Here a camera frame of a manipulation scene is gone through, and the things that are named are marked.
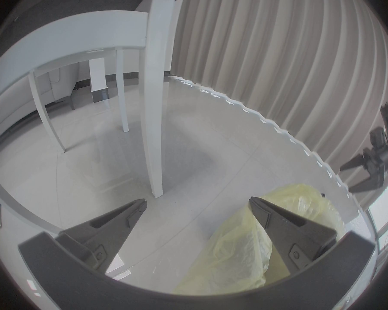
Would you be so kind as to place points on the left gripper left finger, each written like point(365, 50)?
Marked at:
point(110, 220)

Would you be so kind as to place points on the yellow plastic bag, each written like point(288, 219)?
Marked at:
point(239, 237)

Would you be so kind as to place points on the beige curtain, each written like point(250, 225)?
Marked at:
point(278, 60)

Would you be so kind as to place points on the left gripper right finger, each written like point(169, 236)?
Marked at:
point(287, 228)

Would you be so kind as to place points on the white chair with grey seat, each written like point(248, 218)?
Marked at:
point(155, 92)

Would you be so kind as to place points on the white trash bin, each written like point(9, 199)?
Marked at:
point(279, 266)

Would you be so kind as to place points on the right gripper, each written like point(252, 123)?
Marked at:
point(381, 160)

